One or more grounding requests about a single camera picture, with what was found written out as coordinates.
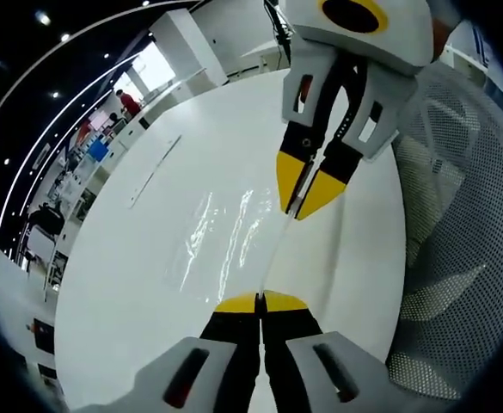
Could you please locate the blue box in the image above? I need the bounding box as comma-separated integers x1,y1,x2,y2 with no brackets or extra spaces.
88,139,108,163

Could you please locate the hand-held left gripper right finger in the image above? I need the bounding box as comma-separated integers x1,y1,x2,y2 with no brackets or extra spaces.
259,290,446,413

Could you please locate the white mesh chair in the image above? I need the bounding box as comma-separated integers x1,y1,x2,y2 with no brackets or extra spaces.
383,63,503,402

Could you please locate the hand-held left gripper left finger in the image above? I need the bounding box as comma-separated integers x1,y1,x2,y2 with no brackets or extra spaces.
78,291,263,413

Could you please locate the clear food packaging bag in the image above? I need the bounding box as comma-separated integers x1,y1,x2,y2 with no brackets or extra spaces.
164,186,280,303

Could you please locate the person's right hand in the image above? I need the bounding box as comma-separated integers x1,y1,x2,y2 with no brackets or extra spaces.
431,17,454,60

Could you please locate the table cable slot cover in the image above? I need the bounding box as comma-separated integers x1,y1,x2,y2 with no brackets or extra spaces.
127,134,184,211

